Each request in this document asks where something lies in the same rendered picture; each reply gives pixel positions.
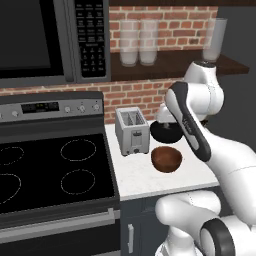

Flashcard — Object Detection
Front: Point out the black bowl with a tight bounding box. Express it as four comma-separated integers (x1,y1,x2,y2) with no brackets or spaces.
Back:
149,120,184,145

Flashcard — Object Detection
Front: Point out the brown wooden bowl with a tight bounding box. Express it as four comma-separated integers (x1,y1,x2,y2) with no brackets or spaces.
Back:
150,145,184,174

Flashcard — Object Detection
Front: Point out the clear glass jar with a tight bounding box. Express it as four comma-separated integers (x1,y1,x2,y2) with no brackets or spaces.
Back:
202,17,229,63
137,18,160,67
118,19,140,67

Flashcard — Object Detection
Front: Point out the steel oven door handle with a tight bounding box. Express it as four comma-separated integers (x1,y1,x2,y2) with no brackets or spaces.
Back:
0,208,116,245

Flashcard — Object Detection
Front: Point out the dark wooden wall shelf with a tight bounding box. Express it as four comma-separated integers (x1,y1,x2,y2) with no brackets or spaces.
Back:
109,49,251,82

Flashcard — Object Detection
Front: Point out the black and grey microwave oven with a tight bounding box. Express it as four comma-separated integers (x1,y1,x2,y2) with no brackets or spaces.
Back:
0,0,112,89

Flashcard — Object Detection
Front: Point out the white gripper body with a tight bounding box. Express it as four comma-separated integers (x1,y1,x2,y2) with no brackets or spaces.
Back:
155,103,176,125

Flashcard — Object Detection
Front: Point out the black and steel stove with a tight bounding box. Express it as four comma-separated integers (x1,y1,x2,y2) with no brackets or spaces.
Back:
0,91,121,256

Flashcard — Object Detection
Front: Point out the silver toaster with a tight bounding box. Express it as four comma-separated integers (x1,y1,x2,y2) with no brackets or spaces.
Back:
114,106,150,157

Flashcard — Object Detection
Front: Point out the dark grey cabinet door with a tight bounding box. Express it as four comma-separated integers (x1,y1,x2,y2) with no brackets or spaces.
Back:
120,195,172,256

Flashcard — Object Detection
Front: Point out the silver cabinet door handle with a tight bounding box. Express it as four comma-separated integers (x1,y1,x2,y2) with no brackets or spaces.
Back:
127,223,135,255

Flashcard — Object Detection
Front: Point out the dark wooden upper cabinet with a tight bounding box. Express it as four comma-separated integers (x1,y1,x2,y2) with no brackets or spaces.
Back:
109,0,256,7

